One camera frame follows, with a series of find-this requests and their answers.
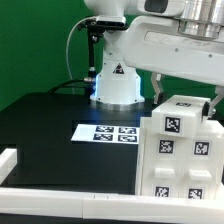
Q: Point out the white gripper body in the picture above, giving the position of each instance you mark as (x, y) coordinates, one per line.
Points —
(154, 44)

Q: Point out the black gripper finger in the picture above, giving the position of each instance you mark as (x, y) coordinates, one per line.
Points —
(156, 80)
(209, 107)

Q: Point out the white cabinet top block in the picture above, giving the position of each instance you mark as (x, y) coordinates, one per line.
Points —
(180, 116)

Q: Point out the white door panel with tags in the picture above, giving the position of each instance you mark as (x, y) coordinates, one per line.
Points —
(202, 167)

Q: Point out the white cabinet body box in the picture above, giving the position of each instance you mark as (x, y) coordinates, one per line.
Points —
(208, 128)

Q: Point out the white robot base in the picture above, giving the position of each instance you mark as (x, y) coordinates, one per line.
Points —
(118, 87)

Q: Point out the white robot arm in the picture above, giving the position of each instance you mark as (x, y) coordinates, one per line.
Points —
(199, 19)

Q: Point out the white sheet with tags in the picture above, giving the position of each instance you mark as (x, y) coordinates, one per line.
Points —
(106, 134)

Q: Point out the white obstacle fence left piece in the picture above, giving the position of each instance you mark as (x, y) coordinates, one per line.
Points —
(8, 161)

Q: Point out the white obstacle fence front bar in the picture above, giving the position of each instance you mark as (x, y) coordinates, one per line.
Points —
(111, 206)

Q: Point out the black camera on stand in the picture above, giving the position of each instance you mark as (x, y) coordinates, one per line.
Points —
(103, 22)

